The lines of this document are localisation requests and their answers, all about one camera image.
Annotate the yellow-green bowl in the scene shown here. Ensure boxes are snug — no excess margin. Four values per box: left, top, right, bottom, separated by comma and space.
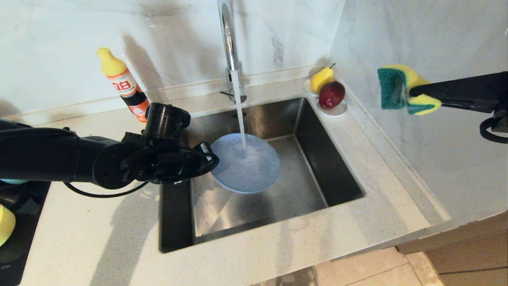
0, 203, 16, 247

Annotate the stainless steel sink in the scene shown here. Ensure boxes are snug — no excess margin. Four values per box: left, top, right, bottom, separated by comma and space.
159, 97, 364, 253

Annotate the dark red apple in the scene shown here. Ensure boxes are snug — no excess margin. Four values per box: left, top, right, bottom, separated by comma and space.
319, 81, 346, 110

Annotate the gray plate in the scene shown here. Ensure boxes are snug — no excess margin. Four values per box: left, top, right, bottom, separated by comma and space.
210, 133, 281, 194

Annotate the chrome faucet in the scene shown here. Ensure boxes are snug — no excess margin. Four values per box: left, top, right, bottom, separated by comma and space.
217, 0, 248, 104

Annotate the yellow sponge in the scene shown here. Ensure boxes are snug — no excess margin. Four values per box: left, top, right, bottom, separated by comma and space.
377, 64, 442, 116

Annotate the yellow pear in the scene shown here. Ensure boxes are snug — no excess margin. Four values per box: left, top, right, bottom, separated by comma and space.
310, 63, 336, 93

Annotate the small white fruit dish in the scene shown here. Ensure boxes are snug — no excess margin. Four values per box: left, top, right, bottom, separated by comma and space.
304, 79, 348, 118

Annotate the black induction cooktop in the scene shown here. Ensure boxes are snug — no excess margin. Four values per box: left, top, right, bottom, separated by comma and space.
0, 180, 51, 286

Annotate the light wooden cabinet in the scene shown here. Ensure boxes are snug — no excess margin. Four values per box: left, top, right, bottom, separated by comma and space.
397, 213, 508, 286

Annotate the orange dish soap bottle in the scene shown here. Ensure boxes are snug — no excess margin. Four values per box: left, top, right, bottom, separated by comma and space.
97, 47, 152, 124

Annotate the running water stream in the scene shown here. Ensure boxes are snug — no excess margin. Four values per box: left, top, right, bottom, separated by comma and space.
231, 71, 248, 153

